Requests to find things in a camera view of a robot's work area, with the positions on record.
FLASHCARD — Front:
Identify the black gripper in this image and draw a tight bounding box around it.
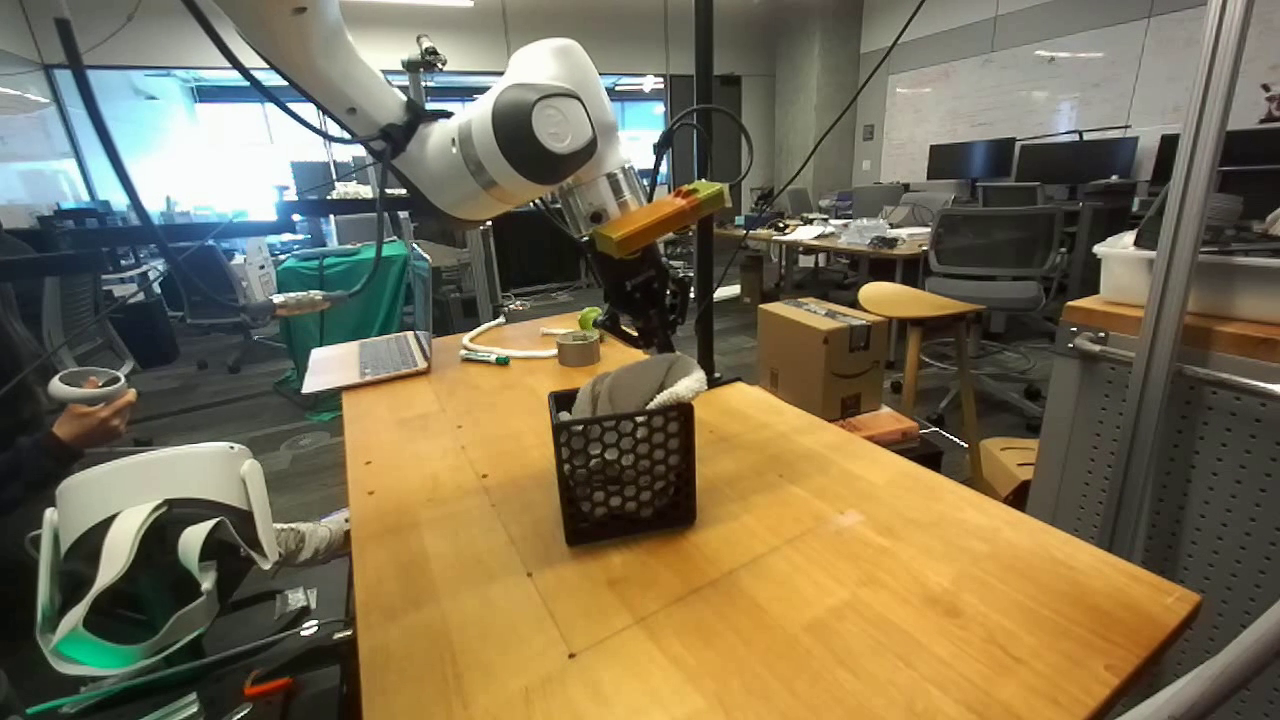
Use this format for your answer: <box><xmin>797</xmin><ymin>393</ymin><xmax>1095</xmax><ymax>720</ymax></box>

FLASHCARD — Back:
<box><xmin>592</xmin><ymin>240</ymin><xmax>697</xmax><ymax>356</ymax></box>

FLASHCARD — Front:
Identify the white terry towel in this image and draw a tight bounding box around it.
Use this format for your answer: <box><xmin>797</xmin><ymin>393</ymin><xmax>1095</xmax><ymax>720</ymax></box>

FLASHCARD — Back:
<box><xmin>567</xmin><ymin>346</ymin><xmax>713</xmax><ymax>419</ymax></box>

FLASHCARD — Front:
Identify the black mesh basket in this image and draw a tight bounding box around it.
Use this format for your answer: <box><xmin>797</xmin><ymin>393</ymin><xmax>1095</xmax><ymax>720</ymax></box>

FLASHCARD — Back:
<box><xmin>548</xmin><ymin>385</ymin><xmax>701</xmax><ymax>550</ymax></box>

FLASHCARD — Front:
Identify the white VR controller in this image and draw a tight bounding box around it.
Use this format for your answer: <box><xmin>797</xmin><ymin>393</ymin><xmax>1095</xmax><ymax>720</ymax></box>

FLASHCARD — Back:
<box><xmin>43</xmin><ymin>361</ymin><xmax>134</xmax><ymax>408</ymax></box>

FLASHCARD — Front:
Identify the person's hand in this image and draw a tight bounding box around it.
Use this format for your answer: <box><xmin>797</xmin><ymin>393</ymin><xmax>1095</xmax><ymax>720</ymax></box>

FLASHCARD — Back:
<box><xmin>47</xmin><ymin>388</ymin><xmax>140</xmax><ymax>454</ymax></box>

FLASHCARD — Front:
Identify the tape roll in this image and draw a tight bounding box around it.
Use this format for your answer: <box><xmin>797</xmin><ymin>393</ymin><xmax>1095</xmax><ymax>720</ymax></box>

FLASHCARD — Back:
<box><xmin>551</xmin><ymin>328</ymin><xmax>606</xmax><ymax>373</ymax></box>

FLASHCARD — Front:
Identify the cardboard shipping box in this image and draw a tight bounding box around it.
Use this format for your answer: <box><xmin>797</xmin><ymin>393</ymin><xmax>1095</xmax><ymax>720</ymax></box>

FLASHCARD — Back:
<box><xmin>751</xmin><ymin>291</ymin><xmax>893</xmax><ymax>423</ymax></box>

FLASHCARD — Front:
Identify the office desk with papers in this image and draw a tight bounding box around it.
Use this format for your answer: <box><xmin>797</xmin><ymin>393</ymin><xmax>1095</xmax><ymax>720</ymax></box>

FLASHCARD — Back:
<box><xmin>737</xmin><ymin>215</ymin><xmax>934</xmax><ymax>286</ymax></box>

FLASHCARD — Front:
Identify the black pole stand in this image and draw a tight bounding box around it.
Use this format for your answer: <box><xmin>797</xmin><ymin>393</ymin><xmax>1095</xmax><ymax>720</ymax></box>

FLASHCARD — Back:
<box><xmin>687</xmin><ymin>0</ymin><xmax>723</xmax><ymax>385</ymax></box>

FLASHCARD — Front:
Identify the tall wooden stool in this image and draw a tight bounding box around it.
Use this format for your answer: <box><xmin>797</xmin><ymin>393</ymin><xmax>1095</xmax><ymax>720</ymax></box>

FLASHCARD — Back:
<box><xmin>854</xmin><ymin>275</ymin><xmax>991</xmax><ymax>419</ymax></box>

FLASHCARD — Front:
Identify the silver laptop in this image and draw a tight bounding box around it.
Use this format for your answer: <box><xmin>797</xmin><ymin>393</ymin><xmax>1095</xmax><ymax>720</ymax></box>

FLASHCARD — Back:
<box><xmin>297</xmin><ymin>328</ymin><xmax>436</xmax><ymax>400</ymax></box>

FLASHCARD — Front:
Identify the green cloth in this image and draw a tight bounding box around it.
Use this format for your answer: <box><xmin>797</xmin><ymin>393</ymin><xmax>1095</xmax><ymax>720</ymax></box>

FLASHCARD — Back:
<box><xmin>272</xmin><ymin>234</ymin><xmax>436</xmax><ymax>393</ymax></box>

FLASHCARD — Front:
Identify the grey office chair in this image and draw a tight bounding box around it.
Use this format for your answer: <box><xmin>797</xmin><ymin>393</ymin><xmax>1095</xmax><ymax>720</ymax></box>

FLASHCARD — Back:
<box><xmin>918</xmin><ymin>201</ymin><xmax>1071</xmax><ymax>317</ymax></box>

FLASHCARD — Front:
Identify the black desk monitor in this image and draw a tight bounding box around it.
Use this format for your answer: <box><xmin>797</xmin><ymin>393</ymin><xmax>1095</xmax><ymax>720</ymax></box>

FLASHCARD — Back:
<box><xmin>925</xmin><ymin>135</ymin><xmax>1018</xmax><ymax>186</ymax></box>
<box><xmin>1012</xmin><ymin>131</ymin><xmax>1142</xmax><ymax>192</ymax></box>

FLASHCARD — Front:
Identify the wooden shelf board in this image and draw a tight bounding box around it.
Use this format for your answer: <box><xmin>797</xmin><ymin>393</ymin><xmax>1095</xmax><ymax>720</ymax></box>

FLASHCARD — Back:
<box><xmin>1059</xmin><ymin>291</ymin><xmax>1280</xmax><ymax>367</ymax></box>

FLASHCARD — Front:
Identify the white plastic bin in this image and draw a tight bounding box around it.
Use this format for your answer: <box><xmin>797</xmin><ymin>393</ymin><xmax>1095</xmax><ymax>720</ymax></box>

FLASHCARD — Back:
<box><xmin>1091</xmin><ymin>229</ymin><xmax>1280</xmax><ymax>325</ymax></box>

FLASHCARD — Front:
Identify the white VR headset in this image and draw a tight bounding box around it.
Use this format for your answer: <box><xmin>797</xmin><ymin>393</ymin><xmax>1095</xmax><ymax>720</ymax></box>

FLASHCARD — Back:
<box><xmin>31</xmin><ymin>435</ymin><xmax>284</xmax><ymax>679</ymax></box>

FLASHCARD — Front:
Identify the grey perforated metal cabinet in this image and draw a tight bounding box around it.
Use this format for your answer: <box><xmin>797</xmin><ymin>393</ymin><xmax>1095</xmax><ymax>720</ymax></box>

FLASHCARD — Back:
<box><xmin>1025</xmin><ymin>312</ymin><xmax>1280</xmax><ymax>720</ymax></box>

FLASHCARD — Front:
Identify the wrist-mounted camera box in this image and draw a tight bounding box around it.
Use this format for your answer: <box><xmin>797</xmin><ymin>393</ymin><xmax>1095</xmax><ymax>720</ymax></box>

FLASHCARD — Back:
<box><xmin>586</xmin><ymin>177</ymin><xmax>737</xmax><ymax>264</ymax></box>

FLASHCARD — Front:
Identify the white table cable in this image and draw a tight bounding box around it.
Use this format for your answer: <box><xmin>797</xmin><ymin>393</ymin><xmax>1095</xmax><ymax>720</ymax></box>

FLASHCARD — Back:
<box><xmin>457</xmin><ymin>312</ymin><xmax>564</xmax><ymax>367</ymax></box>

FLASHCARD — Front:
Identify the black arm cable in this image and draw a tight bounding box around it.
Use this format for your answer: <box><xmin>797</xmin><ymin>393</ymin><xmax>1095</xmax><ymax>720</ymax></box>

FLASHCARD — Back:
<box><xmin>645</xmin><ymin>100</ymin><xmax>760</xmax><ymax>205</ymax></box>

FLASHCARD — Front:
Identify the wall whiteboard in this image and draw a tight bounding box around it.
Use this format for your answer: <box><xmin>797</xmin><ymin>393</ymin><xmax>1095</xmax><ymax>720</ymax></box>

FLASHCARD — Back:
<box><xmin>874</xmin><ymin>16</ymin><xmax>1150</xmax><ymax>184</ymax></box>

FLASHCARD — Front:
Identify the aluminium frame beam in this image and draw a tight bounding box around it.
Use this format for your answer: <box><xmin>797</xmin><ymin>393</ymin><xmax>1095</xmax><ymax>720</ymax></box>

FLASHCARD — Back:
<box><xmin>1112</xmin><ymin>0</ymin><xmax>1258</xmax><ymax>561</ymax></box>

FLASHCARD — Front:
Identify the grey metal rail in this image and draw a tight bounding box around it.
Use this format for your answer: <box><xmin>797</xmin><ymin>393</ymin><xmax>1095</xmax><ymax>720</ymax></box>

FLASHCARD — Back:
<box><xmin>1114</xmin><ymin>604</ymin><xmax>1280</xmax><ymax>720</ymax></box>

